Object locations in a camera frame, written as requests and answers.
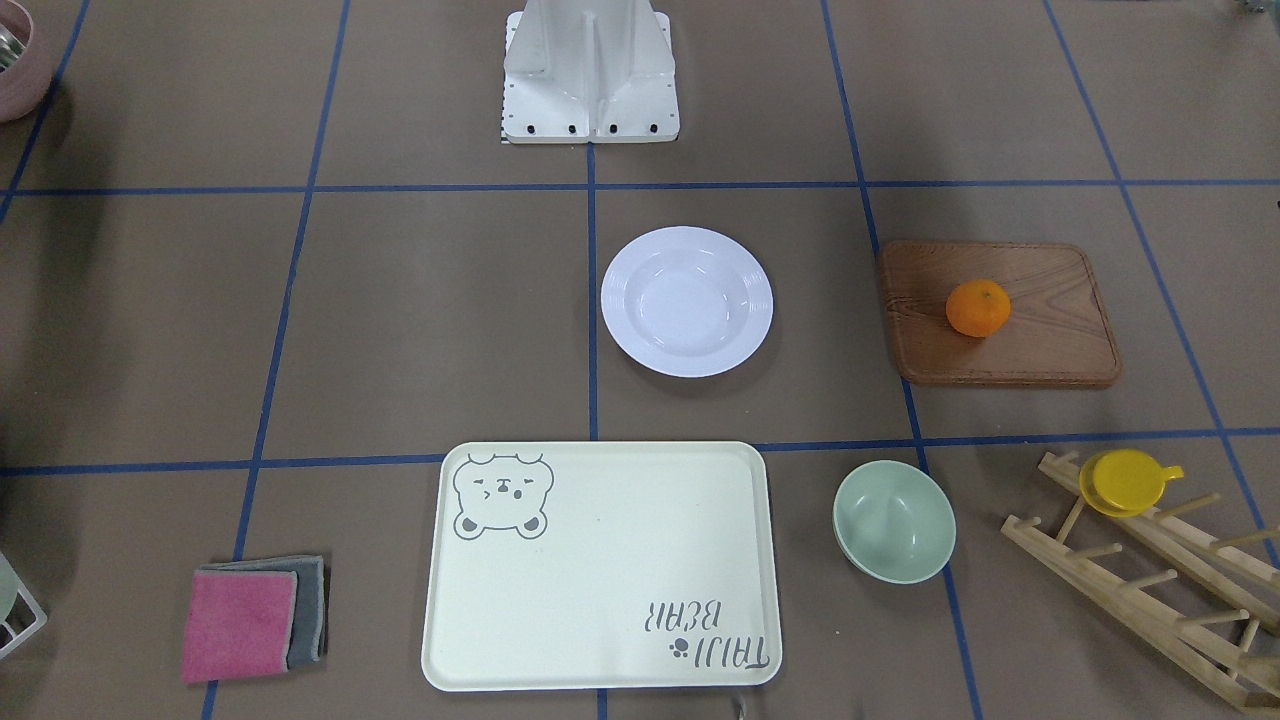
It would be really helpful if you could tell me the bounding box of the white round plate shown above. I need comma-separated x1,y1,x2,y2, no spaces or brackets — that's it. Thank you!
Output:
600,225,774,379

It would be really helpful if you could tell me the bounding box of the orange fruit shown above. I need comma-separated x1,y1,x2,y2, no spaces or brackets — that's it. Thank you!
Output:
945,278,1012,340

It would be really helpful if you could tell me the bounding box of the cream bear serving tray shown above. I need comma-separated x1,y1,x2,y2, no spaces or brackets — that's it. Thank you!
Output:
420,441,785,692

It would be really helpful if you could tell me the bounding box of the green bowl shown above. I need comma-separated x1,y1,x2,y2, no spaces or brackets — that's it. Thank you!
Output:
832,460,957,585

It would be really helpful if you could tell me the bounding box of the wooden cutting board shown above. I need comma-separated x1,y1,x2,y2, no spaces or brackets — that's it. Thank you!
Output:
878,240,1123,388

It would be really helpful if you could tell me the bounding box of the pink cloth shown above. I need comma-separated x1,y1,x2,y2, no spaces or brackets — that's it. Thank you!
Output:
180,570,297,684

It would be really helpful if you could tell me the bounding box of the yellow cup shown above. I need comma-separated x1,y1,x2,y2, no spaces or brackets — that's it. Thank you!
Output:
1076,448,1185,518

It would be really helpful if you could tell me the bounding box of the pink bowl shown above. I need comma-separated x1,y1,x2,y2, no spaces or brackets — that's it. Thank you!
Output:
1,1,55,124

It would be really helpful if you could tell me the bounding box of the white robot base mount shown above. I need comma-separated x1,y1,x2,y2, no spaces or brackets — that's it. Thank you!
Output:
500,1,681,145

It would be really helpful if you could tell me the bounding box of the white wire cup rack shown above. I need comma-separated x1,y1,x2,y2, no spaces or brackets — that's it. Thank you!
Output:
1,553,49,660

